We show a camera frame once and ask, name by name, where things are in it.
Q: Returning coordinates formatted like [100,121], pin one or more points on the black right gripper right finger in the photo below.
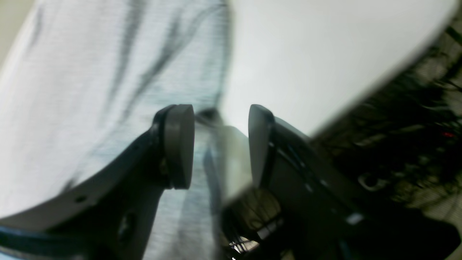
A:
[328,217]

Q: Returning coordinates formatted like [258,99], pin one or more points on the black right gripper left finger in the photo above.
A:
[110,215]

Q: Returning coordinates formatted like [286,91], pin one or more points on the grey T-shirt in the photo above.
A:
[86,78]

